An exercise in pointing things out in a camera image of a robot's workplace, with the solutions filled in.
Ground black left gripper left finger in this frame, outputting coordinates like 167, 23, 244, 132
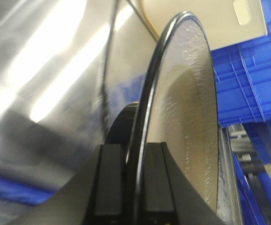
8, 143, 124, 225

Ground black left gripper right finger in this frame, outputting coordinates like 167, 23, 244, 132
142, 142, 224, 225

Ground cream plate with black rim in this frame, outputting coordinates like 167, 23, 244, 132
123, 11, 219, 225

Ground large blue plastic crate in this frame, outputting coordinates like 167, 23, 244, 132
211, 0, 271, 127

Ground cream plastic storage bin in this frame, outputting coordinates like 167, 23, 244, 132
140, 0, 268, 50

